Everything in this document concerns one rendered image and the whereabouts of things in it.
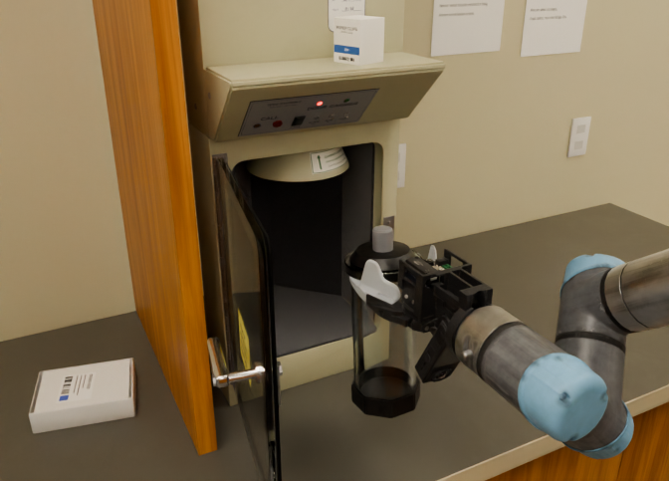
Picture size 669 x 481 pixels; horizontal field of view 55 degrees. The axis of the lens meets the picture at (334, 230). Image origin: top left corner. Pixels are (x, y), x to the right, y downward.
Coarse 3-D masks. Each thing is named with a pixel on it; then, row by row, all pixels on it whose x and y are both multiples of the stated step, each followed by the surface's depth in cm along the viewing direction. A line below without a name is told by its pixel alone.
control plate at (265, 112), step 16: (304, 96) 85; (320, 96) 86; (336, 96) 88; (352, 96) 89; (368, 96) 91; (256, 112) 85; (272, 112) 86; (288, 112) 88; (304, 112) 89; (320, 112) 91; (336, 112) 92; (352, 112) 94; (240, 128) 88; (256, 128) 89; (272, 128) 91; (288, 128) 92
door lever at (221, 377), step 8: (208, 344) 80; (216, 344) 80; (208, 352) 79; (216, 352) 78; (216, 360) 76; (224, 360) 77; (216, 368) 75; (224, 368) 75; (248, 368) 75; (256, 368) 74; (216, 376) 74; (224, 376) 74; (232, 376) 74; (240, 376) 74; (248, 376) 75; (256, 376) 75; (216, 384) 74; (224, 384) 74
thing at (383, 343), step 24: (360, 312) 88; (360, 336) 90; (384, 336) 88; (408, 336) 89; (360, 360) 91; (384, 360) 89; (408, 360) 90; (360, 384) 93; (384, 384) 90; (408, 384) 92
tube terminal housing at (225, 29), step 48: (192, 0) 86; (240, 0) 86; (288, 0) 89; (384, 0) 96; (192, 48) 90; (240, 48) 88; (288, 48) 92; (384, 48) 99; (192, 96) 95; (192, 144) 100; (240, 144) 94; (288, 144) 97; (336, 144) 101; (384, 144) 105; (384, 192) 108; (288, 384) 114
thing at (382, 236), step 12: (384, 228) 88; (372, 240) 88; (384, 240) 87; (360, 252) 88; (372, 252) 88; (384, 252) 87; (396, 252) 87; (408, 252) 87; (360, 264) 86; (384, 264) 85; (396, 264) 85
